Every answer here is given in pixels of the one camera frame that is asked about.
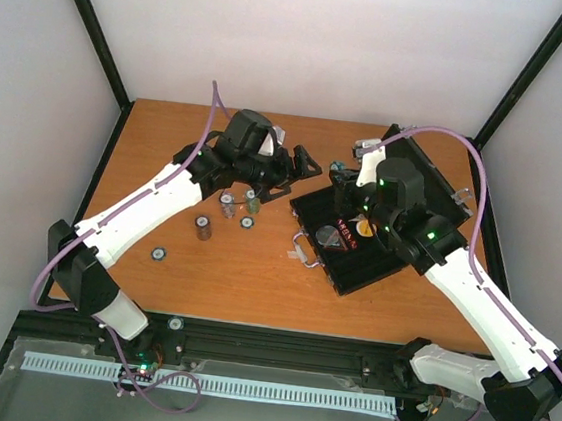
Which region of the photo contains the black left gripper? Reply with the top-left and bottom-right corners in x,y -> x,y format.
234,138 -> 325,209

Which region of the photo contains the green 20 chip stack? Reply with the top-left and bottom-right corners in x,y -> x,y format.
244,189 -> 261,215

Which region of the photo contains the blue 10 chip stack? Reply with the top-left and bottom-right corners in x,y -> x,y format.
219,193 -> 236,219

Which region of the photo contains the white dealer button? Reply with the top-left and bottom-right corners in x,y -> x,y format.
356,219 -> 373,238

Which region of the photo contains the black poker set case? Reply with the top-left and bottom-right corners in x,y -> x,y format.
290,124 -> 472,296

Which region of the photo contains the brown chip stack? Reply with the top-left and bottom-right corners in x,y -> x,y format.
194,215 -> 212,241

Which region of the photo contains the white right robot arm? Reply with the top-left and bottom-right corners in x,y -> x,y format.
330,139 -> 562,421

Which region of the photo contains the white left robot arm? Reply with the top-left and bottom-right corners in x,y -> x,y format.
48,109 -> 322,359

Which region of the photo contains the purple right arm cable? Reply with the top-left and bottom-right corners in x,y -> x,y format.
339,120 -> 562,421

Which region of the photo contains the black aluminium frame rail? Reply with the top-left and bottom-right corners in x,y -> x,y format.
10,310 -> 436,398

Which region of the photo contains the white perforated cable strip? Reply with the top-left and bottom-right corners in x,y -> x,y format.
21,351 -> 397,419

